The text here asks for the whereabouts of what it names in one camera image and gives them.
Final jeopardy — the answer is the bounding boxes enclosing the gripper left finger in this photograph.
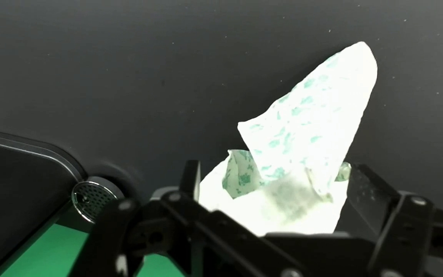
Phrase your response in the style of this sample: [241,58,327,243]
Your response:
[70,160,306,277]

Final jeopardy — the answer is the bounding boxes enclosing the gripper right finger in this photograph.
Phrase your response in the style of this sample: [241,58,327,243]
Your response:
[346,164,443,277]

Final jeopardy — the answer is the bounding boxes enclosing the white cloth with green print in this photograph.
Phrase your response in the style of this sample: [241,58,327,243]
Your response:
[198,41,378,237]

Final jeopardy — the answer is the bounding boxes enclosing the round perforated metal disc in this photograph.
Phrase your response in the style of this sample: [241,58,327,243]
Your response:
[72,176,125,224]

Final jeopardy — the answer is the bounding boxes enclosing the green sheet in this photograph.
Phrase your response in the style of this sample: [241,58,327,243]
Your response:
[0,222,185,277]

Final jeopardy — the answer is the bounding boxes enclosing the black panel with grey rim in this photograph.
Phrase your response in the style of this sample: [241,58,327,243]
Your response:
[0,126,87,275]

